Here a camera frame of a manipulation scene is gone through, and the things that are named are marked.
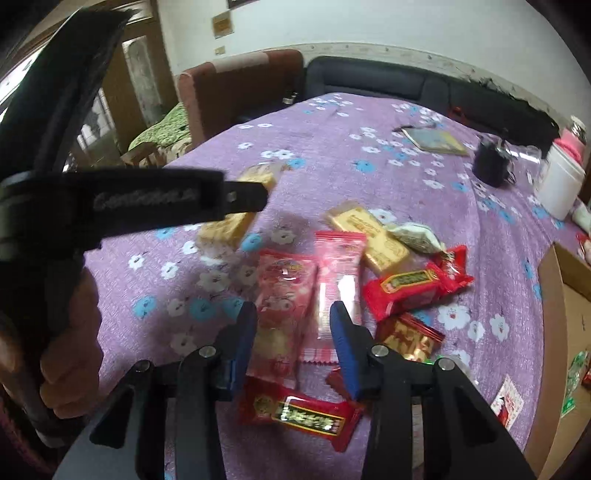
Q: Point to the red gold snack packet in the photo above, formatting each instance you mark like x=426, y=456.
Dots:
x=408, y=339

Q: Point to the white plastic jar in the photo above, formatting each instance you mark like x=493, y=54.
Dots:
x=561, y=184

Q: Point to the thin book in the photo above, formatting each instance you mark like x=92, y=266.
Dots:
x=438, y=141

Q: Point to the red packet with green label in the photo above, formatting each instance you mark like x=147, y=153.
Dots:
x=295, y=410
x=406, y=290

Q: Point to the small wall plaque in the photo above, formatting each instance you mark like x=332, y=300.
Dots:
x=221, y=25

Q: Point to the long pink snack packet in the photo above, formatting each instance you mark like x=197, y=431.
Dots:
x=339, y=272

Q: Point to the purple floral tablecloth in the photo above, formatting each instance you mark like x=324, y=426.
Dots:
x=323, y=152

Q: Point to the green patterned cushion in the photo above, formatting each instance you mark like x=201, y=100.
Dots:
x=161, y=129

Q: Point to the pink bottle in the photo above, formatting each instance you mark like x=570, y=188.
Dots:
x=572, y=143

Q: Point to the wooden door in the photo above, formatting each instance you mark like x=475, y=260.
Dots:
x=157, y=55

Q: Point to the dark sofa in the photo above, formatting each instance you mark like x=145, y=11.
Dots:
x=369, y=78

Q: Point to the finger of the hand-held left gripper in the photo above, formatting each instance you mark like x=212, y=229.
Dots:
x=247, y=196

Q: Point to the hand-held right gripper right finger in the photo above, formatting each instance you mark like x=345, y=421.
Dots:
x=344, y=350

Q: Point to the yellow snack packet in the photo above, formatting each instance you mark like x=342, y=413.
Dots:
x=226, y=230
x=360, y=226

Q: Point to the pink cartoon snack packet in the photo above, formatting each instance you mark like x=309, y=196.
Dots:
x=284, y=295

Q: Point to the person's left hand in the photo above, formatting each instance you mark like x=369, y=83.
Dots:
x=83, y=332

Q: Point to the green white snack packet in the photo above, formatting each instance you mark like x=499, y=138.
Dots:
x=415, y=237

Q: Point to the clear plastic lid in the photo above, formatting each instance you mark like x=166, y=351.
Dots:
x=532, y=153

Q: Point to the white red sachet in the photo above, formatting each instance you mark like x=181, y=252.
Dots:
x=508, y=401

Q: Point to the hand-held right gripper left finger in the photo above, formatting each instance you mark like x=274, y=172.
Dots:
x=244, y=344

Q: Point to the cardboard box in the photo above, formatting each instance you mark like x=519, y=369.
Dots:
x=561, y=323

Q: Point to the brown armchair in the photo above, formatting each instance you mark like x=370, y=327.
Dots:
x=240, y=92

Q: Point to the black round device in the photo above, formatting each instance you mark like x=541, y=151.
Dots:
x=489, y=161

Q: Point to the red plastic wrapper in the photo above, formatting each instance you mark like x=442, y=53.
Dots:
x=584, y=244

